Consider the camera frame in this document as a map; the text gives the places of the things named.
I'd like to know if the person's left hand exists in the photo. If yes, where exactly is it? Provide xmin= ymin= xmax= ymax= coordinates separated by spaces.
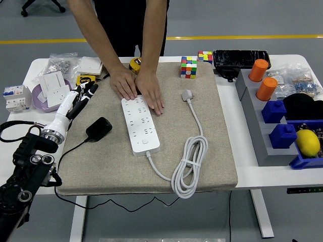
xmin=135 ymin=72 xmax=165 ymax=115

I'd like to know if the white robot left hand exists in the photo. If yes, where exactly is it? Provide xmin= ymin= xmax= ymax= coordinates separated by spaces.
xmin=42 ymin=81 xmax=99 ymax=134

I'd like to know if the person's right hand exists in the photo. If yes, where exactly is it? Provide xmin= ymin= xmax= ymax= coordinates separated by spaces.
xmin=110 ymin=67 xmax=138 ymax=101

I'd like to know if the black plug adapter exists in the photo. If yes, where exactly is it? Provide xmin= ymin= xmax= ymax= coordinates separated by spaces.
xmin=85 ymin=116 xmax=113 ymax=143

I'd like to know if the white power strip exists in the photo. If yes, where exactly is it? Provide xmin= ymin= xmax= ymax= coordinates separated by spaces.
xmin=121 ymin=97 xmax=161 ymax=157

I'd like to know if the purple bowl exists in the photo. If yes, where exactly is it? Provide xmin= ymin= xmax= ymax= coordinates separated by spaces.
xmin=31 ymin=78 xmax=74 ymax=113

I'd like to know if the yellow black tape measure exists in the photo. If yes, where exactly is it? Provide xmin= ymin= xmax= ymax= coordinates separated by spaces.
xmin=128 ymin=57 xmax=144 ymax=76
xmin=76 ymin=73 xmax=111 ymax=88

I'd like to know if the white table leg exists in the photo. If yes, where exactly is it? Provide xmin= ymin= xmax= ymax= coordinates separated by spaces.
xmin=69 ymin=195 xmax=88 ymax=242
xmin=249 ymin=189 xmax=275 ymax=239

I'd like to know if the clear bag of screws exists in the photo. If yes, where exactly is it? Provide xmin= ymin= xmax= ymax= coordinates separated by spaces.
xmin=31 ymin=52 xmax=79 ymax=83

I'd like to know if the large colourful puzzle cube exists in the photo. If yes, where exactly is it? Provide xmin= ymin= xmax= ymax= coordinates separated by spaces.
xmin=180 ymin=56 xmax=198 ymax=80

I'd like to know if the white circuit breaker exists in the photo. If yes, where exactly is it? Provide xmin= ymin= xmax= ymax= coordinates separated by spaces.
xmin=3 ymin=85 xmax=32 ymax=113

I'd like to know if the black table control panel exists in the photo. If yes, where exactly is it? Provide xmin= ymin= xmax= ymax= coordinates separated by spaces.
xmin=286 ymin=187 xmax=323 ymax=195

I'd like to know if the person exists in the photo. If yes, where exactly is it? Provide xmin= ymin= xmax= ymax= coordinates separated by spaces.
xmin=94 ymin=0 xmax=170 ymax=58

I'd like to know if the small colourful puzzle cube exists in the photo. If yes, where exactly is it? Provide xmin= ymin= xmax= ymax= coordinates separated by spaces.
xmin=197 ymin=51 xmax=213 ymax=65

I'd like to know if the small black device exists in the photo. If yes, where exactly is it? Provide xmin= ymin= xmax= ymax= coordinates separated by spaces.
xmin=213 ymin=67 xmax=240 ymax=83

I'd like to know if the blue plastic bin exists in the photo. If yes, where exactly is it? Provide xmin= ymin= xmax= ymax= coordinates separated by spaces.
xmin=286 ymin=119 xmax=323 ymax=170

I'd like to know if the grey-brown mat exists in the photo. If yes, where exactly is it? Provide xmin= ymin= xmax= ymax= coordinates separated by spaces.
xmin=56 ymin=62 xmax=239 ymax=196

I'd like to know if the black wrapped tray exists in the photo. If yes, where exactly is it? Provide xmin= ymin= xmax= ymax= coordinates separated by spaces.
xmin=212 ymin=49 xmax=272 ymax=70

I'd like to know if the grey block holder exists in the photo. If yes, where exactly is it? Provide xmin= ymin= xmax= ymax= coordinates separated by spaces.
xmin=235 ymin=68 xmax=300 ymax=167

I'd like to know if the black office chair base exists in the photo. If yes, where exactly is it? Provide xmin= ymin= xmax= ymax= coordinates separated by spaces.
xmin=21 ymin=0 xmax=67 ymax=18

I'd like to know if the yellow lemon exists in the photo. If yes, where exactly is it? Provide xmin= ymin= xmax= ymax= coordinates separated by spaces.
xmin=295 ymin=129 xmax=321 ymax=157

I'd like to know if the blue square block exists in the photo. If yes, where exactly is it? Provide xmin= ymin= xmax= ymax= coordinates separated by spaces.
xmin=261 ymin=100 xmax=287 ymax=124
xmin=268 ymin=123 xmax=298 ymax=150

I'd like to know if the orange cylinder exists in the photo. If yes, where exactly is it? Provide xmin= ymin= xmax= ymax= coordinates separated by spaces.
xmin=248 ymin=58 xmax=269 ymax=83
xmin=256 ymin=77 xmax=279 ymax=102

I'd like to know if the clear bag with white parts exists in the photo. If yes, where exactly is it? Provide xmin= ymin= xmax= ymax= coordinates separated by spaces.
xmin=266 ymin=68 xmax=293 ymax=100

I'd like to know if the black cloth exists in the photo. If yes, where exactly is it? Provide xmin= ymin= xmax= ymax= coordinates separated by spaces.
xmin=282 ymin=93 xmax=323 ymax=121

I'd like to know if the clear bag with blue parts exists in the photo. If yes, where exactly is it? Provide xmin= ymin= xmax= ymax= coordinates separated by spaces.
xmin=287 ymin=64 xmax=323 ymax=99

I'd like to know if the white wall socket panel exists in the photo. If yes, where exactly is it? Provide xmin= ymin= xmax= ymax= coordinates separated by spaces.
xmin=46 ymin=85 xmax=73 ymax=108

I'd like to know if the white switch panel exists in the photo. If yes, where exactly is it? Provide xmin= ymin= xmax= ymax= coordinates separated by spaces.
xmin=37 ymin=71 xmax=67 ymax=99

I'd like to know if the white power strip cable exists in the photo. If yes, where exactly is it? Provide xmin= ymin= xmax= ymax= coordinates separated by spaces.
xmin=145 ymin=89 xmax=209 ymax=200

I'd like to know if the white switch box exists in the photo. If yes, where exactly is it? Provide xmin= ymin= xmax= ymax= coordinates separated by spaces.
xmin=75 ymin=56 xmax=104 ymax=77

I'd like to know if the black table power cable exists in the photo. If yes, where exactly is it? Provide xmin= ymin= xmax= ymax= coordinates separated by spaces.
xmin=228 ymin=190 xmax=233 ymax=242

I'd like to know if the thin black plug cord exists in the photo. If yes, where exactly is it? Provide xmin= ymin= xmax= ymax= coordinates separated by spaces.
xmin=53 ymin=138 xmax=214 ymax=213

